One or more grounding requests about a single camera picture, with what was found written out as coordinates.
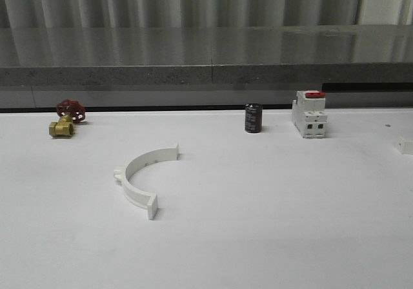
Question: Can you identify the white half-ring pipe clamp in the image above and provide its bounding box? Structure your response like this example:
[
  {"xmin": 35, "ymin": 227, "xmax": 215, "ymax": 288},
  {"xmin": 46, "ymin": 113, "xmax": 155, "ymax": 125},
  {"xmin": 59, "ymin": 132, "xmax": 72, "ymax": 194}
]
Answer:
[{"xmin": 114, "ymin": 144, "xmax": 179, "ymax": 220}]

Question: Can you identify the black cylindrical capacitor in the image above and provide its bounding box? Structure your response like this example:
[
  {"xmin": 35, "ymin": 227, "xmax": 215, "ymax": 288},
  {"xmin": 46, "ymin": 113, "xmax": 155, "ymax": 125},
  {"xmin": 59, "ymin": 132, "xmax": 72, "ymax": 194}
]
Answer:
[{"xmin": 245, "ymin": 103, "xmax": 263, "ymax": 133}]

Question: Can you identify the brass valve red handwheel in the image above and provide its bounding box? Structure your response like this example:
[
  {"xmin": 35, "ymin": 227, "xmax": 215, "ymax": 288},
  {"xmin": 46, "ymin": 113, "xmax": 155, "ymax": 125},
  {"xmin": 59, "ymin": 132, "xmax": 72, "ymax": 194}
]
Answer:
[{"xmin": 48, "ymin": 99, "xmax": 86, "ymax": 137}]

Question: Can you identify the grey stone counter ledge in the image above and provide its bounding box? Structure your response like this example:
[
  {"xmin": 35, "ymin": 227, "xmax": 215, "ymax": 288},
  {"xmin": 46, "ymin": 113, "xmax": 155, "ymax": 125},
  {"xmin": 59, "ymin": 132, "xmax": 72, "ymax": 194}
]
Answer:
[{"xmin": 1, "ymin": 25, "xmax": 412, "ymax": 92}]

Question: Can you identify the white circuit breaker red switch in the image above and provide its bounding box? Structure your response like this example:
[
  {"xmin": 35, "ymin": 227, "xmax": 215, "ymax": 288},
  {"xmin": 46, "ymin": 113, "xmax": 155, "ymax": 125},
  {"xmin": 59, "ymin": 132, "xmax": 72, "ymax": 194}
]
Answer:
[{"xmin": 292, "ymin": 90, "xmax": 328, "ymax": 139}]

